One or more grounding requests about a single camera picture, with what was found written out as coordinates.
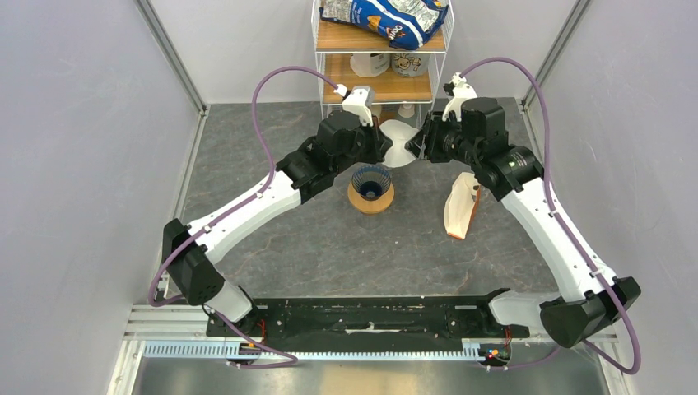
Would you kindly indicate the white paper coffee filter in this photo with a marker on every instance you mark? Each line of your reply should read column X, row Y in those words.
column 400, row 134

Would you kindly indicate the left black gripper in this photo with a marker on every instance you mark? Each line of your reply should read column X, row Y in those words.
column 380, row 143

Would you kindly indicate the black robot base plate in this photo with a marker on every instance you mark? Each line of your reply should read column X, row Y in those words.
column 375, row 324

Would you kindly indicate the round wooden dripper stand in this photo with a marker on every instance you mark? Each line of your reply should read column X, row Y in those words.
column 370, row 207

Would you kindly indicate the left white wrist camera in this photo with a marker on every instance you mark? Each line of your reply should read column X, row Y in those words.
column 357, row 101

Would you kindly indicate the blue chips bag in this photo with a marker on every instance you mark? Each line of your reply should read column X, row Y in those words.
column 405, row 24

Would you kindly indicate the white wire wooden shelf rack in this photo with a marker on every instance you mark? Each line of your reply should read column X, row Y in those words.
column 334, row 43

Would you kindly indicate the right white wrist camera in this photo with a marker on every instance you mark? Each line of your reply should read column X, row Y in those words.
column 459, row 91

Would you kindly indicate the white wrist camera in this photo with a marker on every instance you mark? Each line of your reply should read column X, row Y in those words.
column 459, row 91
column 357, row 101

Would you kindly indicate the white coffee filter stack holder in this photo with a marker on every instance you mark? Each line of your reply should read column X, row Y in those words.
column 461, row 205

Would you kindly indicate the white plastic jug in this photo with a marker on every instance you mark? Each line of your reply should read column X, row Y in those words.
column 369, row 64

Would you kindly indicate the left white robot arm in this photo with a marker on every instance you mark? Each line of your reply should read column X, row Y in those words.
column 195, row 249

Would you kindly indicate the grey green spray bottle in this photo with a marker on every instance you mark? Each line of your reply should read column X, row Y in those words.
column 406, row 111

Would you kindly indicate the blue ribbed coffee dripper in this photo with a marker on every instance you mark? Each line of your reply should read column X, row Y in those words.
column 371, row 182

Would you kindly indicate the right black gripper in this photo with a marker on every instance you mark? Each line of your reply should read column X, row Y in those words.
column 425, row 143

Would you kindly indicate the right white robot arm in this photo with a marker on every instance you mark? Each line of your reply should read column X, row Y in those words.
column 514, row 176

